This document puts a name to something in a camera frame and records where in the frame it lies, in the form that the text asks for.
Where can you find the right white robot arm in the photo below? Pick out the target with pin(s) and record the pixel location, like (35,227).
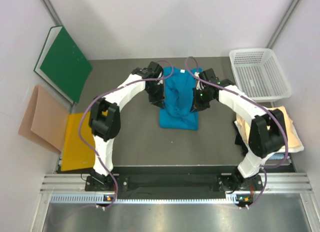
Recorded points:
(267,128)

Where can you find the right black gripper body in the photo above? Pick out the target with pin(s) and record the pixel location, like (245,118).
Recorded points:
(201,100)

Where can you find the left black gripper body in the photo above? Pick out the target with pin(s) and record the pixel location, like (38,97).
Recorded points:
(156,93)

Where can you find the blue t shirt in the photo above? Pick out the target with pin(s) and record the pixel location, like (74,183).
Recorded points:
(178,100)

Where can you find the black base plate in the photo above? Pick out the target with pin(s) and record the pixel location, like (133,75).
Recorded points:
(172,182)

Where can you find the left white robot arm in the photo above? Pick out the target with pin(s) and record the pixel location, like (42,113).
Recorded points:
(105,122)

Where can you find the tan folded sheet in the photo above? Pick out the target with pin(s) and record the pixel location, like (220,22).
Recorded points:
(45,120)

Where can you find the cream t shirt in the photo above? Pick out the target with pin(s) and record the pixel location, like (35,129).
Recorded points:
(294,143)

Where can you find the green binder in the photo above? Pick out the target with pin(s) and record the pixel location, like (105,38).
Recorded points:
(62,64)

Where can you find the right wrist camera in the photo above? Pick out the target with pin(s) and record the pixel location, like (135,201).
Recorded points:
(209,76)

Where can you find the aluminium frame rail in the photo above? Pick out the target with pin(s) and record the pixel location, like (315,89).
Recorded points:
(70,188)

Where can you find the white plastic basket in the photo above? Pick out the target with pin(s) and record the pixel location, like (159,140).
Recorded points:
(258,73)

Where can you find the yellow folder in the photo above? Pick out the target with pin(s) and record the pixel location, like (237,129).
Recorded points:
(76,154)

